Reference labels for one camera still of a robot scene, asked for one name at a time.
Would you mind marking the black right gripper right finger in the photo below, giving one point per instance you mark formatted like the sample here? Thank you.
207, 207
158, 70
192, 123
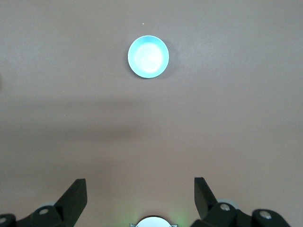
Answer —
208, 208

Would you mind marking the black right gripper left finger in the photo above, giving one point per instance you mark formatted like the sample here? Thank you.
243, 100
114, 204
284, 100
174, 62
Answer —
68, 205

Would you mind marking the blue plastic bowl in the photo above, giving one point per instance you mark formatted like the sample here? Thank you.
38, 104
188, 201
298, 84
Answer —
148, 56

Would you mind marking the brown table cover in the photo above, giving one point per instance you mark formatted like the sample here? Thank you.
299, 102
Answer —
71, 118

